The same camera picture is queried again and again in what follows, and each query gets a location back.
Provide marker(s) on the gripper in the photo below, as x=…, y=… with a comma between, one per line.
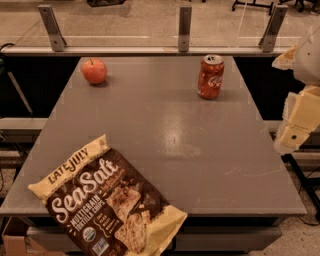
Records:
x=309, y=59

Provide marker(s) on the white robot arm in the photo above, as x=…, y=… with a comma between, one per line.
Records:
x=303, y=58

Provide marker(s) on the red coke can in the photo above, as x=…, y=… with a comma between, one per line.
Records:
x=210, y=76

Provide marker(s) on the red apple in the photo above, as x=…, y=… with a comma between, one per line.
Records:
x=94, y=71

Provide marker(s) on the brown tortilla chips bag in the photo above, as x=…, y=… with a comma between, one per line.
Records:
x=106, y=207

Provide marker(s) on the cardboard box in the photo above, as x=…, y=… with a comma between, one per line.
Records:
x=17, y=243

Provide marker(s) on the right metal rail bracket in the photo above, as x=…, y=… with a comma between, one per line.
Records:
x=268, y=40

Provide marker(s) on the metal rail bracket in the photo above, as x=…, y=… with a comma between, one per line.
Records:
x=185, y=14
x=268, y=40
x=56, y=39

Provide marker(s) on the middle metal rail bracket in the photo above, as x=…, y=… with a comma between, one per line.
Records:
x=185, y=14

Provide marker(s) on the metal barrier rail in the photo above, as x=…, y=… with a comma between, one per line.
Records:
x=138, y=51

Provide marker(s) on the left metal rail bracket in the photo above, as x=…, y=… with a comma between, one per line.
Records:
x=56, y=39

